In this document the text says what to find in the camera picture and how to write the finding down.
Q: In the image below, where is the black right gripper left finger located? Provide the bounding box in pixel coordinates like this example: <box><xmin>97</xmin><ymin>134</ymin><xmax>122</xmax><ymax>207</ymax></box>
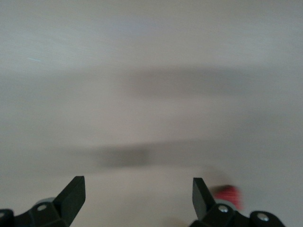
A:
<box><xmin>0</xmin><ymin>176</ymin><xmax>86</xmax><ymax>227</ymax></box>

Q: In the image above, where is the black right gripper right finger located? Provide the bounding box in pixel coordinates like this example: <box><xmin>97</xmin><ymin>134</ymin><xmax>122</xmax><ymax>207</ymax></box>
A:
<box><xmin>189</xmin><ymin>177</ymin><xmax>286</xmax><ymax>227</ymax></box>

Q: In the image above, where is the red strawberry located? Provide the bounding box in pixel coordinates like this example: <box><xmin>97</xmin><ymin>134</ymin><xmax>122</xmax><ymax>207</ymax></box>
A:
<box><xmin>212</xmin><ymin>184</ymin><xmax>244</xmax><ymax>210</ymax></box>

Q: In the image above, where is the table cover sheet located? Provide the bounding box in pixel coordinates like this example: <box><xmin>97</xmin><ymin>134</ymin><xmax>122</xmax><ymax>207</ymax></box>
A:
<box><xmin>0</xmin><ymin>0</ymin><xmax>303</xmax><ymax>227</ymax></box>

